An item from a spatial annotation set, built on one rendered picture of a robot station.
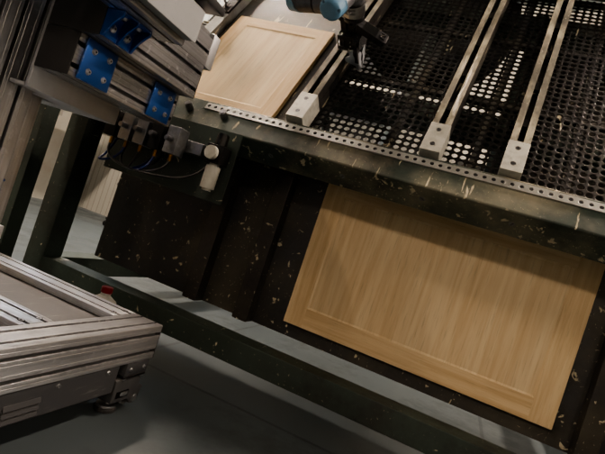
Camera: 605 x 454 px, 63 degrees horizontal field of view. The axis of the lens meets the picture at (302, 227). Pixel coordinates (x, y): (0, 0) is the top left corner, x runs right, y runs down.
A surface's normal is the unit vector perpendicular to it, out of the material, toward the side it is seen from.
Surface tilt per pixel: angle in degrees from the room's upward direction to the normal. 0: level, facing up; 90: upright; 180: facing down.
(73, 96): 90
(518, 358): 90
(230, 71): 58
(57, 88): 90
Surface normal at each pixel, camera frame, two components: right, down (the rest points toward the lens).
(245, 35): -0.10, -0.60
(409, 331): -0.32, -0.11
